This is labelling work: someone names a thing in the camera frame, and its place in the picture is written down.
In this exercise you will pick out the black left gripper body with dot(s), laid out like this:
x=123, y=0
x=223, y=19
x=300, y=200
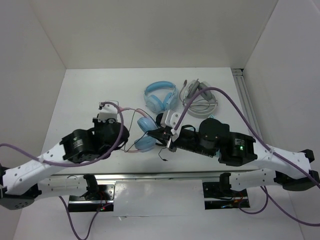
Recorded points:
x=99, y=125

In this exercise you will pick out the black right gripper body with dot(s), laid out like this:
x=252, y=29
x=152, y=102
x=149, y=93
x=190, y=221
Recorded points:
x=186, y=140

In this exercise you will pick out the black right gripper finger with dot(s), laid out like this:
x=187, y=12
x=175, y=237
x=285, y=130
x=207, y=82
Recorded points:
x=165, y=144
x=158, y=134

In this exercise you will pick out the pink blue cat-ear headphones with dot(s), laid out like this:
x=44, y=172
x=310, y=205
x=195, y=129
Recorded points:
x=146, y=123

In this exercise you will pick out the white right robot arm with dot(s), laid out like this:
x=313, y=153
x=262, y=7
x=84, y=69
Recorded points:
x=275, y=167

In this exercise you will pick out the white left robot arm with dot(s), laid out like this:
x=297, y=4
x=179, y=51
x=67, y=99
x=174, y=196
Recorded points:
x=36, y=179

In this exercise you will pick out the small black on-ear headphones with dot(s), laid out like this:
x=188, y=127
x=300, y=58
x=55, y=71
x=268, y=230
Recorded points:
x=160, y=120

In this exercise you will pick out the white teal cat-ear headphones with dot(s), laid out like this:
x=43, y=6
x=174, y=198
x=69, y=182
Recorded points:
x=211, y=116

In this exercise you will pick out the light blue over-ear headphones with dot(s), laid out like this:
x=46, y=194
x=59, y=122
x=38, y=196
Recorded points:
x=161, y=96

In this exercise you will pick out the white grey gaming headset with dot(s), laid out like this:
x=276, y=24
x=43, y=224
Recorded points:
x=204, y=105

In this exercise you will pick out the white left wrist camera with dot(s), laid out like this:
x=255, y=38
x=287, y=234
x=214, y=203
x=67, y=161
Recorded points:
x=108, y=113

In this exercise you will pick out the aluminium front rail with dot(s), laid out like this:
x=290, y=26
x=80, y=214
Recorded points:
x=152, y=176

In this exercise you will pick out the aluminium rail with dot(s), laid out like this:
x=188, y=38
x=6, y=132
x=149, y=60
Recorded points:
x=152, y=176
x=244, y=97

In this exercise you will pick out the aluminium right side rail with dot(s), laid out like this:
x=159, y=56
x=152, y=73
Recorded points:
x=244, y=97

